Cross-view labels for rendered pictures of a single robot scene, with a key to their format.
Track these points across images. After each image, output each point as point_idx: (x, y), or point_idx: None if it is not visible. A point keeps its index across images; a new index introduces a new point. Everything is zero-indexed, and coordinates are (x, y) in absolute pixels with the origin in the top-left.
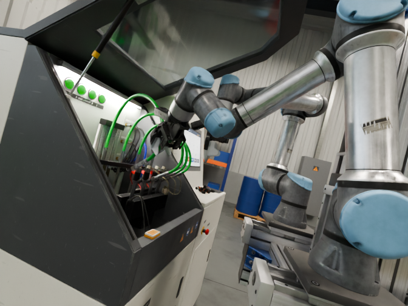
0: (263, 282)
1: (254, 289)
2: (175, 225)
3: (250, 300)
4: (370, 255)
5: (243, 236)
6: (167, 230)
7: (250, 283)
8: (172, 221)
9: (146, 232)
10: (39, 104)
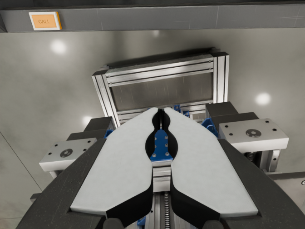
0: (40, 164)
1: (56, 151)
2: (129, 27)
3: (67, 143)
4: None
5: (221, 130)
6: (92, 27)
7: (81, 145)
8: (147, 10)
9: (30, 14)
10: None
